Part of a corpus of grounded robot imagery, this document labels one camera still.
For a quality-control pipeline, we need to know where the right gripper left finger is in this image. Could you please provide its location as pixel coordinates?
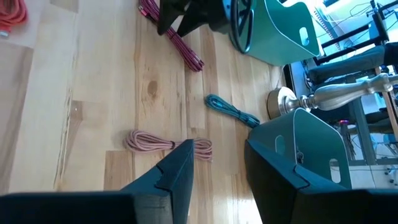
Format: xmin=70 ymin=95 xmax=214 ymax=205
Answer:
xmin=0 ymin=139 xmax=195 ymax=224

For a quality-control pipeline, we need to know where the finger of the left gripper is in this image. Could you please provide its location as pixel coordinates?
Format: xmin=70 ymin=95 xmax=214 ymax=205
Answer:
xmin=176 ymin=4 xmax=218 ymax=37
xmin=157 ymin=0 xmax=191 ymax=35

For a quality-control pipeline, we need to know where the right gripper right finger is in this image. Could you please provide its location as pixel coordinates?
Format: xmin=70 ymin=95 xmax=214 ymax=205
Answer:
xmin=244 ymin=139 xmax=398 ymax=224

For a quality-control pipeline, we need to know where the maroon white braided cable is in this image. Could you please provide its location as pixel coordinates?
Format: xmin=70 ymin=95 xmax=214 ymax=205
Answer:
xmin=138 ymin=0 xmax=205 ymax=73

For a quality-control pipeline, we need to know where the pink braided cable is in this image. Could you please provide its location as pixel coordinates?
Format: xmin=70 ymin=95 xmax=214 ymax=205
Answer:
xmin=123 ymin=129 xmax=213 ymax=162

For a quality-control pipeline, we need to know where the teal braided cable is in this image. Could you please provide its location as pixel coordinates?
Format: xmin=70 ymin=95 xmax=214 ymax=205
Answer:
xmin=204 ymin=93 xmax=261 ymax=129

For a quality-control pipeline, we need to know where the green plastic bin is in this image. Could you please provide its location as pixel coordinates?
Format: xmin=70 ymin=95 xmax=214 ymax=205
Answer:
xmin=231 ymin=0 xmax=321 ymax=67

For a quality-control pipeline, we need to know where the blue-grey plastic bin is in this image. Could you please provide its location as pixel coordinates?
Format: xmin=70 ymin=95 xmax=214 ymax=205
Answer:
xmin=248 ymin=107 xmax=353 ymax=190

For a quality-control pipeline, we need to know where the silver lamp with white shade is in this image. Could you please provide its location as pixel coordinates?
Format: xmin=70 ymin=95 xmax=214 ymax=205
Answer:
xmin=266 ymin=72 xmax=398 ymax=121

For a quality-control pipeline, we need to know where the black cable loop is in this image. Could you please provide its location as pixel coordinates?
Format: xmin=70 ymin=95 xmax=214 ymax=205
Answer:
xmin=228 ymin=0 xmax=255 ymax=54

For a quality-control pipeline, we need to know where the black aluminium table frame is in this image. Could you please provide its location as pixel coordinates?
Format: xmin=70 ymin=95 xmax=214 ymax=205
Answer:
xmin=282 ymin=60 xmax=315 ymax=106

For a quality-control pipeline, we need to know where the red smooth cable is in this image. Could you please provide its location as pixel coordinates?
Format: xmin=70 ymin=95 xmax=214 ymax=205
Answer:
xmin=0 ymin=0 xmax=28 ymax=39

